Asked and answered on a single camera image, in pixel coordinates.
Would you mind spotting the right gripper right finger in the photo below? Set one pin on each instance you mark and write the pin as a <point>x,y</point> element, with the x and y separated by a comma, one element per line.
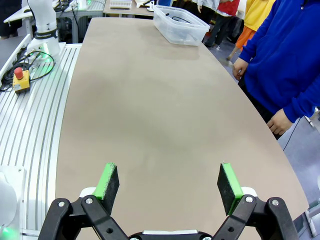
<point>250,220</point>

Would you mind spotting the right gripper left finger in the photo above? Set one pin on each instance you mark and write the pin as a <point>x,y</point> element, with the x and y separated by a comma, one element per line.
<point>100,220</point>

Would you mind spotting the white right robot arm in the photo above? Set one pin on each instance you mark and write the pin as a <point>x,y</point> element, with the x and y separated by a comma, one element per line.
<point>7,195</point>

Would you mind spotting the person's right forearm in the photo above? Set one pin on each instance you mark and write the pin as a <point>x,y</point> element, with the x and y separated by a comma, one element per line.
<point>255,45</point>

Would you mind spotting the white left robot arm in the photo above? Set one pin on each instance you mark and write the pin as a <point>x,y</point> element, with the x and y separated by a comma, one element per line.
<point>43,22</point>

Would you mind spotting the person's left forearm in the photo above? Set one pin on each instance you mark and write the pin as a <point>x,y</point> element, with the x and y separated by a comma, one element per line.
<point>302,107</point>

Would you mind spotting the person's left hand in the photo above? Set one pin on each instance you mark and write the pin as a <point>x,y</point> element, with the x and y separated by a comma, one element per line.
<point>280,123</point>

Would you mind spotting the person's right hand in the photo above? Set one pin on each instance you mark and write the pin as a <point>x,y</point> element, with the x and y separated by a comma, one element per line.
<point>240,68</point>

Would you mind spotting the yellow emergency stop box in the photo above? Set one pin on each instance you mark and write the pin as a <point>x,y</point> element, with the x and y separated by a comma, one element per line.
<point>21,82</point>

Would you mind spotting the person in blue hoodie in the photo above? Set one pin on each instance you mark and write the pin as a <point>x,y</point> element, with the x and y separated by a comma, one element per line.
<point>282,50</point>

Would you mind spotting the person in red top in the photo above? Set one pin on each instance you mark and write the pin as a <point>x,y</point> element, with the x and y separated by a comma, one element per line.
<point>220,25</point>

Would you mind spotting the mannequin yellow hoodie orange shorts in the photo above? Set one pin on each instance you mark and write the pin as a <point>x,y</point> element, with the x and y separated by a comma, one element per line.
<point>257,12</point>

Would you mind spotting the brown background table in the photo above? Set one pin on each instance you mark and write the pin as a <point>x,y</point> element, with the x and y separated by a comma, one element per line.
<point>130,11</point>

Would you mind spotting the clear plastic storage container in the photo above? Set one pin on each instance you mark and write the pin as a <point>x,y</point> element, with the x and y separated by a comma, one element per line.
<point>162,17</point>

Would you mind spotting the white tray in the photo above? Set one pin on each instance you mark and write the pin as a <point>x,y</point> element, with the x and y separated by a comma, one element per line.
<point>121,3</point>

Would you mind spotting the white side desk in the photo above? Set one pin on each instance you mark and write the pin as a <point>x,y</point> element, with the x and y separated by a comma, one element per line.
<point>17,16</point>

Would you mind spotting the slotted aluminium base plate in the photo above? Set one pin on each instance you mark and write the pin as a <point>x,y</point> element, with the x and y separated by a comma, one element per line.
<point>30,120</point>

